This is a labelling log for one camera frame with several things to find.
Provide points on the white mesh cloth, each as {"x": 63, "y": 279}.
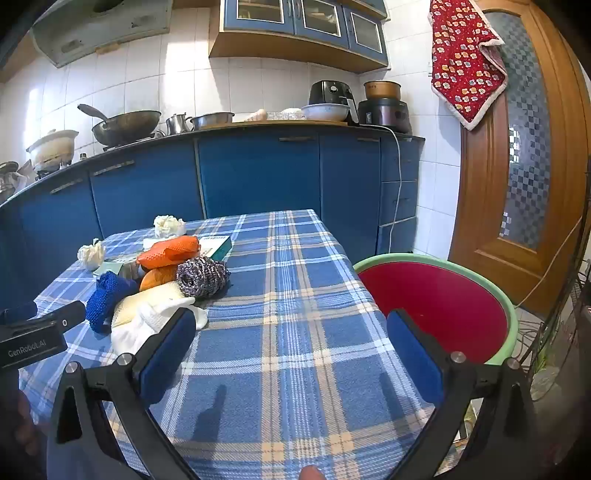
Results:
{"x": 134, "y": 334}

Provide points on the small steel kettle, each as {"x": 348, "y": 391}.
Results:
{"x": 175, "y": 124}

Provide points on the teal cardboard box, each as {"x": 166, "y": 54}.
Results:
{"x": 217, "y": 247}

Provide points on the dark metal wok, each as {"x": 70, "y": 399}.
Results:
{"x": 124, "y": 124}

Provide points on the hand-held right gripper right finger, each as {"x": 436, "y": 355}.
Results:
{"x": 415, "y": 360}

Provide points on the round orange object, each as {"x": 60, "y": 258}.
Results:
{"x": 157, "y": 279}

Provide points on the brown inner pot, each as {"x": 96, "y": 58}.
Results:
{"x": 382, "y": 90}

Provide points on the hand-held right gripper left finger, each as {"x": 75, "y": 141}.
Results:
{"x": 166, "y": 355}

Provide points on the blue wall cabinet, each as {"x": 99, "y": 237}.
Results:
{"x": 286, "y": 27}

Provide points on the red quilted floral cloth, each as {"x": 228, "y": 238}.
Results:
{"x": 461, "y": 60}

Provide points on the orange mesh bag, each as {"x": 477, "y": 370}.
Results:
{"x": 168, "y": 253}

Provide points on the white plastic bag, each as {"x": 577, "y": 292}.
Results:
{"x": 545, "y": 383}

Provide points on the steel pot with lid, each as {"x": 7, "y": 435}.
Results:
{"x": 8, "y": 170}

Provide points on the steel mixing bowl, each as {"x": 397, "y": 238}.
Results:
{"x": 210, "y": 121}

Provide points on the white tissue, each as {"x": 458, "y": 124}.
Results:
{"x": 91, "y": 254}
{"x": 168, "y": 225}

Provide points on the black air fryer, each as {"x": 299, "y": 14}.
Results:
{"x": 330, "y": 92}

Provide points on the white paper sheet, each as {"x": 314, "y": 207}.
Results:
{"x": 150, "y": 243}

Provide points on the white enamel bowl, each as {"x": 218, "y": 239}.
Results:
{"x": 325, "y": 112}

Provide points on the blue kitchen base cabinet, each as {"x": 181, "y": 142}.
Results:
{"x": 258, "y": 170}

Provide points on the blue knit cloth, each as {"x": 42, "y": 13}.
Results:
{"x": 106, "y": 300}

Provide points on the person's right hand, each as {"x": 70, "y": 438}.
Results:
{"x": 310, "y": 473}

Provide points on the grey range hood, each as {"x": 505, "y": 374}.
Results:
{"x": 92, "y": 32}

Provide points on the dark rice cooker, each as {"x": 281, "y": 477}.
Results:
{"x": 383, "y": 115}

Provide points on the steel wool scrubber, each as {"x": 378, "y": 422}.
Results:
{"x": 201, "y": 277}

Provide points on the red basin with green rim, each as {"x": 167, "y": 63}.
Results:
{"x": 438, "y": 295}

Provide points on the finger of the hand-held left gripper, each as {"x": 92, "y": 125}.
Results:
{"x": 18, "y": 312}
{"x": 69, "y": 316}

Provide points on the white clay pot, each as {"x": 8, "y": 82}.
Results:
{"x": 53, "y": 150}

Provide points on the blue plaid tablecloth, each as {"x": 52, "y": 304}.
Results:
{"x": 286, "y": 323}

